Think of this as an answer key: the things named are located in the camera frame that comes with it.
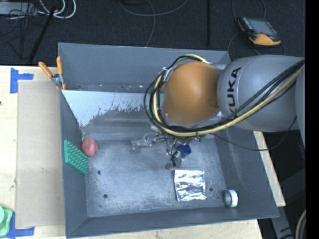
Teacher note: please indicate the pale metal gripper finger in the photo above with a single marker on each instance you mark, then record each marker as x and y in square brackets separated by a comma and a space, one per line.
[139, 143]
[147, 138]

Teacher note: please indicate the dark blue small object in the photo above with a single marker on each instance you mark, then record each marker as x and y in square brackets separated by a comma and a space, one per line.
[185, 150]

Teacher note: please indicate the grey metal bin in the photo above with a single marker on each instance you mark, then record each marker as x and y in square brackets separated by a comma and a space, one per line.
[139, 190]

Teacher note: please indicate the pink toy peach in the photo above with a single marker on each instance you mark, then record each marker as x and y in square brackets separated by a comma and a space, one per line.
[90, 147]

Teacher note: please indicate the silver foil packet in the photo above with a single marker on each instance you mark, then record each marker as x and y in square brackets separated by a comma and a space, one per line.
[190, 185]

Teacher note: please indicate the green studded building plate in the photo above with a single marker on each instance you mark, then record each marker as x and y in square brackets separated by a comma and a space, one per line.
[75, 157]

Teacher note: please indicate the white tape roll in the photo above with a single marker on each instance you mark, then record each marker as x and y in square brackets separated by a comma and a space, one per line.
[230, 198]

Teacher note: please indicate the pale cardboard board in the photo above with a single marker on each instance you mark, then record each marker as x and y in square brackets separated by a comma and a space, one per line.
[37, 153]

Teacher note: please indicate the black cylinder on white bracket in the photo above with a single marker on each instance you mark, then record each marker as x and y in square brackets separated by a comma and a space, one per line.
[176, 158]

